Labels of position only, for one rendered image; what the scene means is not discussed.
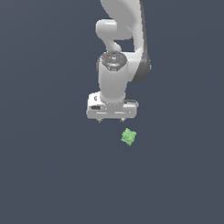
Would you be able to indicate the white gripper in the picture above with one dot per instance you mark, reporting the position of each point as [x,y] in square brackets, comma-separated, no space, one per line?
[110,110]

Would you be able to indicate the small green cube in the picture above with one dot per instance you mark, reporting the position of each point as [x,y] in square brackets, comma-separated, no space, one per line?
[128,136]

